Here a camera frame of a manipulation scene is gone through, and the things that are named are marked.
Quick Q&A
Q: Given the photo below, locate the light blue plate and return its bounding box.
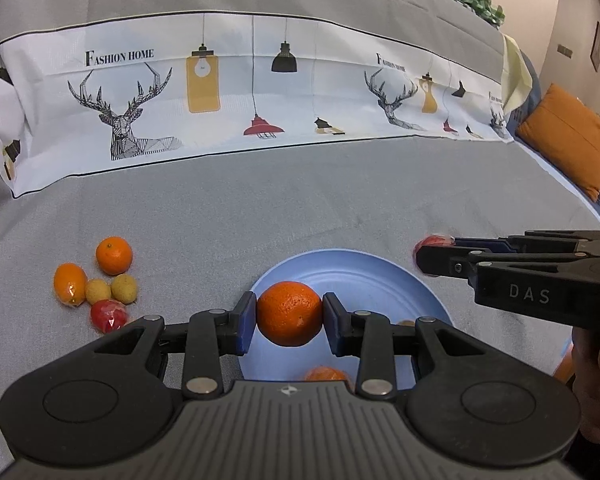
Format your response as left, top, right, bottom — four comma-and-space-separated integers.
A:
241, 248, 454, 394

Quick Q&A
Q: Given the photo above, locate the orange pillow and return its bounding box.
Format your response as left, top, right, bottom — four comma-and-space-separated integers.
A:
515, 83, 600, 204

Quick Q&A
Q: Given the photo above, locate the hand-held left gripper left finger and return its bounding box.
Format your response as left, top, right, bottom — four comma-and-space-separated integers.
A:
95, 290, 258, 399

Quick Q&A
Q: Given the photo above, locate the grey printed bed cover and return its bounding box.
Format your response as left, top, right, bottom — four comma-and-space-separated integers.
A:
0, 0, 600, 480

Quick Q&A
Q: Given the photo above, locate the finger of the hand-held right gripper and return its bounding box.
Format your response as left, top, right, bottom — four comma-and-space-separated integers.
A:
415, 241, 600, 280
452, 230, 600, 255

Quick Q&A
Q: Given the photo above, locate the cream cloth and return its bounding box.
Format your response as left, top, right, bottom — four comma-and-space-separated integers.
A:
500, 35, 534, 112

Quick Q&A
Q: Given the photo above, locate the plastic-wrapped red fruit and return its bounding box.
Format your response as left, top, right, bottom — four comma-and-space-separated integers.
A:
413, 234, 454, 261
90, 299, 130, 335

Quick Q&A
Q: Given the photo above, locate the round orange mandarin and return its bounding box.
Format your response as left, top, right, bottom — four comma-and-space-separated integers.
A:
96, 236, 133, 276
256, 281, 324, 347

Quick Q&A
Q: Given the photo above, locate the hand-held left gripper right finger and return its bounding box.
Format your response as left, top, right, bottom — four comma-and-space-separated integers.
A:
322, 292, 487, 398

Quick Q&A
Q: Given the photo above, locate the plastic-wrapped orange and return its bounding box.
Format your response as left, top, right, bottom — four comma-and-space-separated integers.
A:
303, 365, 354, 390
53, 263, 89, 306

